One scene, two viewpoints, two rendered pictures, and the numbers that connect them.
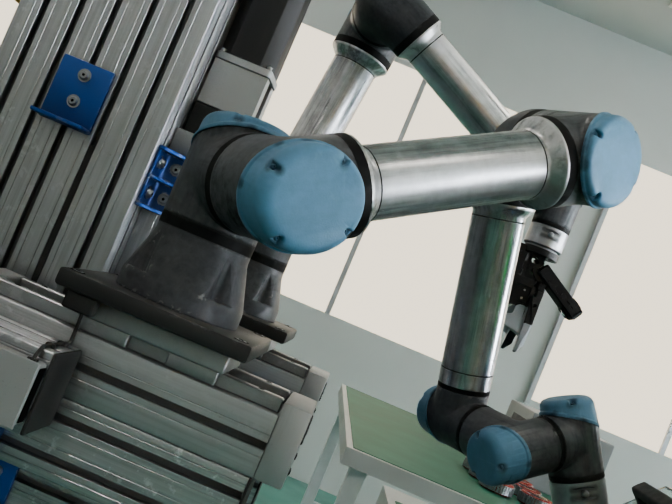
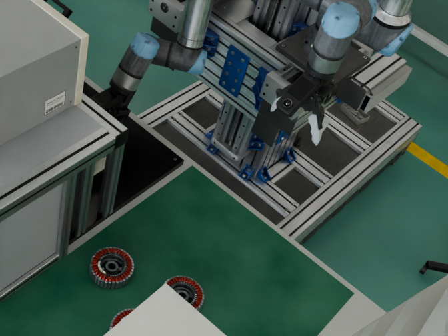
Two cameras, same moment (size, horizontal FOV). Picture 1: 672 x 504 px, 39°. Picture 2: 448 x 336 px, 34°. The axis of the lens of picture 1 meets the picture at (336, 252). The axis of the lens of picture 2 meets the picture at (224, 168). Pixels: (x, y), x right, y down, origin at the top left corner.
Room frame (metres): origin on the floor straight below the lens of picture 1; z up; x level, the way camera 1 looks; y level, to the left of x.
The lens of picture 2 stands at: (2.24, -1.67, 2.33)
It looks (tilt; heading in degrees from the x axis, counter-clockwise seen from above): 46 degrees down; 115
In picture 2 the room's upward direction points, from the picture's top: 19 degrees clockwise
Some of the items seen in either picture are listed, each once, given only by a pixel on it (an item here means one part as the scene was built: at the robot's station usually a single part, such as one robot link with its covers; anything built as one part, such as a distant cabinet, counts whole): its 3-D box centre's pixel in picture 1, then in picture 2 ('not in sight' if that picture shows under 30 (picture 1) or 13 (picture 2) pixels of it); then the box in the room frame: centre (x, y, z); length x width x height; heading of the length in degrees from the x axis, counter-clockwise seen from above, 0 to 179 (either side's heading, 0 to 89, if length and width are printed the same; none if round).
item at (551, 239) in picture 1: (545, 240); (324, 57); (1.78, -0.36, 1.37); 0.08 x 0.08 x 0.05
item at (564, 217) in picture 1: (559, 201); (337, 30); (1.78, -0.36, 1.45); 0.09 x 0.08 x 0.11; 95
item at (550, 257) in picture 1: (525, 277); (315, 83); (1.78, -0.35, 1.29); 0.09 x 0.08 x 0.12; 87
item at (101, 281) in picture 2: not in sight; (111, 267); (1.61, -0.78, 0.77); 0.11 x 0.11 x 0.04
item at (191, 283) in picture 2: not in sight; (181, 297); (1.80, -0.72, 0.77); 0.11 x 0.11 x 0.04
